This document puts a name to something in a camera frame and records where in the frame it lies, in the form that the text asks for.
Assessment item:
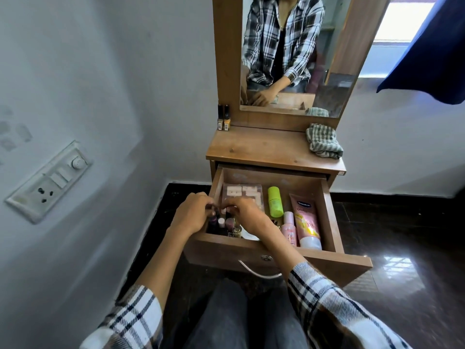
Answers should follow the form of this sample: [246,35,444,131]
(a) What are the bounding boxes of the person's left hand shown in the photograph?
[170,192,216,238]

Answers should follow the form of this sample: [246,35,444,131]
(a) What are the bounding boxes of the person's right hand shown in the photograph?
[222,197,275,241]

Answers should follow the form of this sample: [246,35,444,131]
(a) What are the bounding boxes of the person's left forearm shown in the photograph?
[134,226,193,309]

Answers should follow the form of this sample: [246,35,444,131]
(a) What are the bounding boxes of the person's right forearm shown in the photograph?
[259,227,310,280]

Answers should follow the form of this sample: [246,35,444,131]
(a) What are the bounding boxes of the clear makeup palette box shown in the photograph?
[222,183,265,212]

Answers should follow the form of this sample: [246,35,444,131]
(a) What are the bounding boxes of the lime green bottle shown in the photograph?
[268,186,285,219]

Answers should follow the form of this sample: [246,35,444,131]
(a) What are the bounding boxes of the wooden drawer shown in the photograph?
[183,165,373,288]

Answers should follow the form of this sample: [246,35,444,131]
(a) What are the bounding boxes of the small pink bottle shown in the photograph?
[281,211,299,247]

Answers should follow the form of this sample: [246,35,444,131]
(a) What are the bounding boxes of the wooden dressing table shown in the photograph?
[183,0,393,288]

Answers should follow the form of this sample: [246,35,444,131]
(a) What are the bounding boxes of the pink cream tube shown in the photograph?
[289,193,323,251]

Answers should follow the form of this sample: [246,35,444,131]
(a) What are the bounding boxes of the grey jeans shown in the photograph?
[183,279,309,349]

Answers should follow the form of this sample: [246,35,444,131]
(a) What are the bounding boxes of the green striped cloth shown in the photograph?
[305,123,344,160]

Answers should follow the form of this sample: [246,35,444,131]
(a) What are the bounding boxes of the plaid shirt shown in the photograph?
[80,261,413,349]

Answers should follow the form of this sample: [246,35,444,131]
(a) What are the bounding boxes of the dressing table mirror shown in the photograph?
[240,0,354,119]

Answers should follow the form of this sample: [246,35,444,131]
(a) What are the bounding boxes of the window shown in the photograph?
[359,0,441,79]

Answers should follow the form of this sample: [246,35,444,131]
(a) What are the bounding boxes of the dark blue curtain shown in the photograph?
[376,0,465,105]

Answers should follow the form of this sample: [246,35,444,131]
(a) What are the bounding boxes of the metal drawer handle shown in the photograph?
[238,260,283,280]

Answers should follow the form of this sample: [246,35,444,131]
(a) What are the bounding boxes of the white wall switchboard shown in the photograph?
[4,140,92,225]

